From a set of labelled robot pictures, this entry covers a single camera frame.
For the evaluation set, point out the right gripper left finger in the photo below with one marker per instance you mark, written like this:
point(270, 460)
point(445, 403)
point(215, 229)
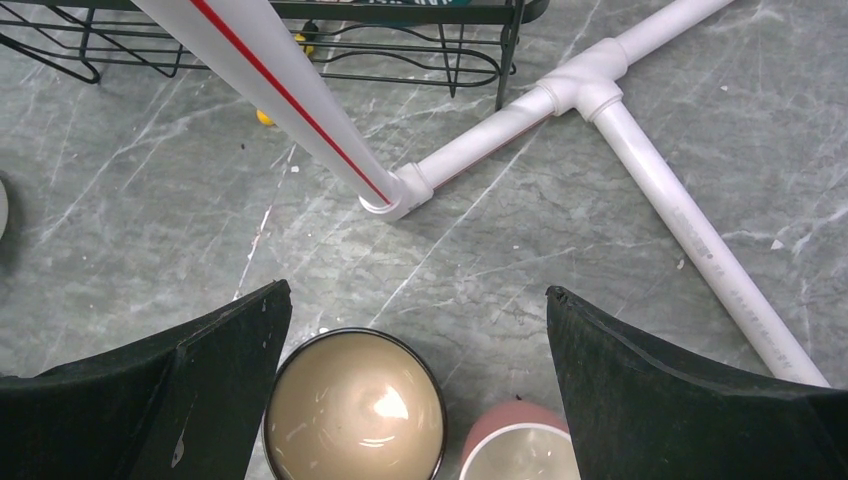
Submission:
point(184, 403)

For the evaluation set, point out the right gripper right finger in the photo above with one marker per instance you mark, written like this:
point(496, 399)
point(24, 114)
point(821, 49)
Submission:
point(640, 407)

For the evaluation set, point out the pink mug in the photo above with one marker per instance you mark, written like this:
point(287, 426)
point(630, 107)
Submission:
point(518, 439)

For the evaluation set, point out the dark bowl cream inside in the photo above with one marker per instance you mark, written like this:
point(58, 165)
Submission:
point(355, 403)

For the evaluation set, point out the black wire dish rack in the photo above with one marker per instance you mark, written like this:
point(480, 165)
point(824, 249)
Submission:
point(450, 44)

